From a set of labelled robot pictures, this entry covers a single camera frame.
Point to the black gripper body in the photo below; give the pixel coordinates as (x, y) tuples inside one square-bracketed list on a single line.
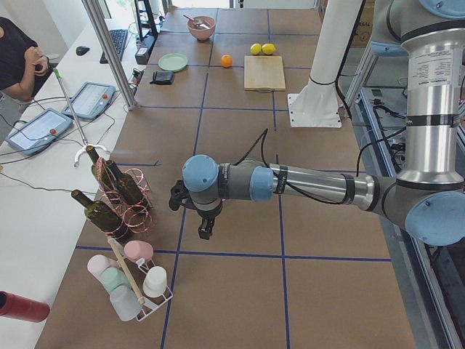
[(208, 216)]

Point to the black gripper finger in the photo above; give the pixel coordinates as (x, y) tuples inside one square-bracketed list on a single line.
[(205, 230)]

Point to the orange fruit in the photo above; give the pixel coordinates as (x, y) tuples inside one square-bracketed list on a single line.
[(226, 61)]

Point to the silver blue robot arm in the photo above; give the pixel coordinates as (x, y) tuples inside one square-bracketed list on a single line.
[(426, 197)]

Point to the green plate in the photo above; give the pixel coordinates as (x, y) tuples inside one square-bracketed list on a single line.
[(173, 62)]

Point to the middle brown wine bottle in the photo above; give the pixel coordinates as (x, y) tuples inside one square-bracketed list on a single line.
[(126, 186)]

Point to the brown wine bottle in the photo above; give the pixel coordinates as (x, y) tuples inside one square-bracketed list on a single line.
[(126, 186), (99, 213), (95, 160)]

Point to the pink cup upper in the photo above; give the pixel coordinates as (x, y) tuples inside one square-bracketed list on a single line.
[(136, 250)]

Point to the white cup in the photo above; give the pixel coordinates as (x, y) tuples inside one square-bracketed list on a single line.
[(155, 282)]

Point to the back brown wine bottle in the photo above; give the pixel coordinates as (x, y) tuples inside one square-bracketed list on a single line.
[(95, 160)]

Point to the front brown wine bottle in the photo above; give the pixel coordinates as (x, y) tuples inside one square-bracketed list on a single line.
[(99, 213)]

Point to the mint green cup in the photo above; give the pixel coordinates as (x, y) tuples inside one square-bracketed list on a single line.
[(112, 277)]

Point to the pale pink cup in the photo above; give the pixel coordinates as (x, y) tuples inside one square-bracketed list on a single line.
[(98, 263)]

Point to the grey blue cup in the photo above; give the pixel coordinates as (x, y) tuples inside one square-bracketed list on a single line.
[(125, 303)]

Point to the far teach pendant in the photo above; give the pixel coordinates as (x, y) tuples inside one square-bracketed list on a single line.
[(92, 99)]

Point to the teach pendant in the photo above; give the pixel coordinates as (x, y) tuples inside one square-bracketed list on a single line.
[(39, 132), (92, 99)]

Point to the wooden cutting board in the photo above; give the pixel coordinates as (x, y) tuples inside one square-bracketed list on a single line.
[(264, 73)]

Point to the near teach pendant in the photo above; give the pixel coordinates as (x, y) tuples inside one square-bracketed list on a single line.
[(39, 132)]

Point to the left yellow lemon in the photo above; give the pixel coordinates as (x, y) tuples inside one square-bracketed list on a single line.
[(255, 49)]

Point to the yellow lemon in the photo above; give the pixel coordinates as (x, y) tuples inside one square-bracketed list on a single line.
[(268, 49), (255, 49)]

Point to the pink bowl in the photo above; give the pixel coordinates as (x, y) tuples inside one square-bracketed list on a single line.
[(202, 35)]

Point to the black keyboard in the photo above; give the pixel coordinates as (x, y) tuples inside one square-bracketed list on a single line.
[(119, 37)]

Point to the right yellow lemon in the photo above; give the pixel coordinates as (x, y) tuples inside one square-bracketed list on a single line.
[(268, 49)]

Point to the metal scoop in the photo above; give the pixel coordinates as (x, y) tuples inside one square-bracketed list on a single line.
[(198, 23)]

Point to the metal reacher grabber stick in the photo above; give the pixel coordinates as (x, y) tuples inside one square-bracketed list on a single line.
[(70, 112)]

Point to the black computer mouse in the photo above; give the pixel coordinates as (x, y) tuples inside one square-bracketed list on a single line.
[(82, 50)]

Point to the red bottle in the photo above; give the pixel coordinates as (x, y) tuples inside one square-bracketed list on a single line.
[(22, 308)]

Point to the seated person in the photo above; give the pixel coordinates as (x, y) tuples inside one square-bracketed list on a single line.
[(24, 66)]

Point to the copper wire bottle rack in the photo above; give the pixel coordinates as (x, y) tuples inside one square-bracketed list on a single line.
[(137, 218)]

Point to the white wire cup rack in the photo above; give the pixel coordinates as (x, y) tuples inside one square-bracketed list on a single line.
[(149, 304)]

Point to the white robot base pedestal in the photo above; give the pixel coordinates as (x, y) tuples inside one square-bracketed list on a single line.
[(316, 106)]

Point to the aluminium frame post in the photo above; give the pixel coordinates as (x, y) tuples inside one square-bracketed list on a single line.
[(97, 20)]

